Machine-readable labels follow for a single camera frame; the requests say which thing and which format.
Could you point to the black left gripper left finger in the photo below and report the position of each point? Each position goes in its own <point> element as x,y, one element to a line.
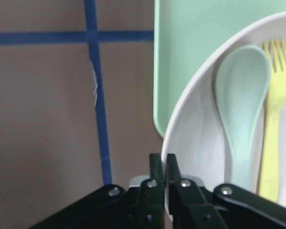
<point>145,204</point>

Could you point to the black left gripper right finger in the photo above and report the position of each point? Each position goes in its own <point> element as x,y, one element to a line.
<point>187,204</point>

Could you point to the white round plate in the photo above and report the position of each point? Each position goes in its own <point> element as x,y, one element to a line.
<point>195,133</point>

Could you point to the pale green plastic spoon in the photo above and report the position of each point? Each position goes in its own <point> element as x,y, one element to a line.
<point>241,84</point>

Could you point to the yellow plastic fork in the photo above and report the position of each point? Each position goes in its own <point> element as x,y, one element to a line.
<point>275,50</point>

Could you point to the light green plastic tray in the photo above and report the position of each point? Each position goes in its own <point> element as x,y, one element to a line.
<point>186,33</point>

